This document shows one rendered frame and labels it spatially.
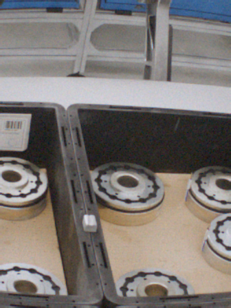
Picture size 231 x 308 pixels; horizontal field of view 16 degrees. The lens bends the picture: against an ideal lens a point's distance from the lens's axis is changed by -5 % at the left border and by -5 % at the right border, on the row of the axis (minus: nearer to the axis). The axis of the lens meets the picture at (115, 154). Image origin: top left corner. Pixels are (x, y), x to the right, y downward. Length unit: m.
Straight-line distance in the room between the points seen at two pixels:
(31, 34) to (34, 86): 1.83
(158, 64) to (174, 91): 0.18
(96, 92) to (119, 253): 0.64
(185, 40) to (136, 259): 2.62
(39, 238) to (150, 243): 0.15
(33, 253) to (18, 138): 0.19
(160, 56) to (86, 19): 1.13
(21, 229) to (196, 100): 0.72
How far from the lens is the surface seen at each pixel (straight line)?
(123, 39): 3.52
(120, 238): 1.10
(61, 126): 1.11
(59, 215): 1.07
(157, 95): 1.69
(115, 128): 1.18
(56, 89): 1.66
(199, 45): 3.63
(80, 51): 3.06
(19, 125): 1.16
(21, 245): 1.06
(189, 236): 1.13
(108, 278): 0.88
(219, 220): 1.11
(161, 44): 1.89
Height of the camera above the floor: 1.52
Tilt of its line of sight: 33 degrees down
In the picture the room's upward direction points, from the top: 10 degrees clockwise
